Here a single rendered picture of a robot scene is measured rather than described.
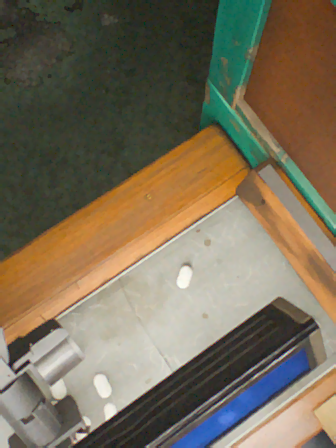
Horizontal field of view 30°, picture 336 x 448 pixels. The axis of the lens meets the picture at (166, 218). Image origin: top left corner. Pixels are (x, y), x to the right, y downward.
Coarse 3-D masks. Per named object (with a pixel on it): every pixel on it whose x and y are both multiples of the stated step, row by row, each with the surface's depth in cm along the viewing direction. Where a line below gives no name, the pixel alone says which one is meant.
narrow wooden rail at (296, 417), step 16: (320, 384) 92; (304, 400) 92; (320, 400) 92; (272, 416) 92; (288, 416) 91; (304, 416) 91; (256, 432) 91; (272, 432) 91; (288, 432) 91; (304, 432) 91
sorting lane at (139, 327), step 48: (192, 240) 100; (240, 240) 100; (144, 288) 98; (192, 288) 98; (240, 288) 98; (288, 288) 98; (96, 336) 96; (144, 336) 96; (192, 336) 96; (144, 384) 94; (0, 432) 93; (240, 432) 93
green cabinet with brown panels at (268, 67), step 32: (224, 0) 76; (256, 0) 69; (288, 0) 66; (320, 0) 61; (224, 32) 81; (256, 32) 74; (288, 32) 70; (320, 32) 64; (224, 64) 87; (256, 64) 82; (288, 64) 74; (320, 64) 68; (224, 96) 95; (256, 96) 88; (288, 96) 79; (320, 96) 72; (256, 128) 91; (288, 128) 85; (320, 128) 77; (288, 160) 90; (320, 160) 82; (320, 192) 88
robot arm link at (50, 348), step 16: (48, 320) 83; (32, 336) 81; (48, 336) 80; (64, 336) 81; (16, 352) 80; (32, 352) 79; (48, 352) 81; (64, 352) 81; (80, 352) 82; (0, 368) 76; (16, 368) 78; (48, 368) 80; (64, 368) 81; (0, 384) 76; (48, 384) 81
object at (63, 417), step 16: (48, 400) 84; (64, 400) 88; (32, 416) 81; (48, 416) 82; (64, 416) 85; (80, 416) 84; (16, 432) 82; (32, 432) 81; (48, 432) 82; (64, 432) 83
